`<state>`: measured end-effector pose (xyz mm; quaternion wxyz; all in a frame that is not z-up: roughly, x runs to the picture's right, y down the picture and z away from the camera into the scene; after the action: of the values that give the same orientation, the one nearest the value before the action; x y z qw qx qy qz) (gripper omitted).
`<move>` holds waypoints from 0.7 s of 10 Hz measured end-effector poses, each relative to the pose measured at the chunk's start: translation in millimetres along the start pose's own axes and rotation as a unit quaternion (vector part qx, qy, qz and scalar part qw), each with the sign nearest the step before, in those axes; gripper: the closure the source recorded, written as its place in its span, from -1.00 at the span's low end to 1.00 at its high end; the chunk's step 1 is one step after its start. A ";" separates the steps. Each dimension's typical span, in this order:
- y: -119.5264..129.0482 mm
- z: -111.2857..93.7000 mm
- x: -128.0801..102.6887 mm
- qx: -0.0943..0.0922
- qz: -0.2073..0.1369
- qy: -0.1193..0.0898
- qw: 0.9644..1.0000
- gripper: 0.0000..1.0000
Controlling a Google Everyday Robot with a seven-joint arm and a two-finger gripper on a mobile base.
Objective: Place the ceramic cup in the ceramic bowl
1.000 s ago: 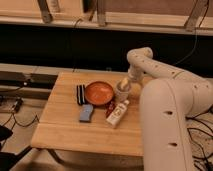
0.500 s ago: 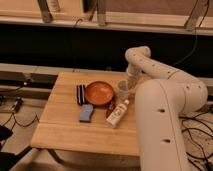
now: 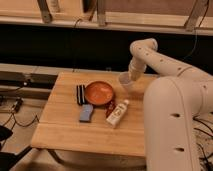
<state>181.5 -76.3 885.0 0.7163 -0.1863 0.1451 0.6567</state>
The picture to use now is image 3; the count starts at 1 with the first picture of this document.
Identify translucent ceramic cup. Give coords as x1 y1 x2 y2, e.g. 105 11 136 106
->
118 72 133 92

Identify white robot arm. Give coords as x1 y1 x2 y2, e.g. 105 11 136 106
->
129 38 213 171

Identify orange ceramic bowl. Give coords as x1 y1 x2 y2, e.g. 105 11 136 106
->
84 81 114 106

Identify red snack packet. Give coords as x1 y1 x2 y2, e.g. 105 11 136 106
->
106 101 115 118

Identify white bottle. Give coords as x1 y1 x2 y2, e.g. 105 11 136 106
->
106 99 129 127

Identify black ridged block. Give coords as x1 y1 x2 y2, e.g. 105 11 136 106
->
76 85 86 105

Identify blue sponge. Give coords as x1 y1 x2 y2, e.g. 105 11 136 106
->
79 104 93 122

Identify black chair base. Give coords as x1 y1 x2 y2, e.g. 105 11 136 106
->
0 125 34 171

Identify wooden shelf frame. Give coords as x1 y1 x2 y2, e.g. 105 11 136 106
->
0 0 213 36

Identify black floor cables right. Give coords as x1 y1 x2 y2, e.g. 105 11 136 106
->
193 115 213 171

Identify black floor cables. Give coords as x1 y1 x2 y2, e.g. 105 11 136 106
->
193 115 213 171
0 96 40 149

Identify black floor cables left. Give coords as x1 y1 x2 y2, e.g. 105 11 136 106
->
0 96 40 149

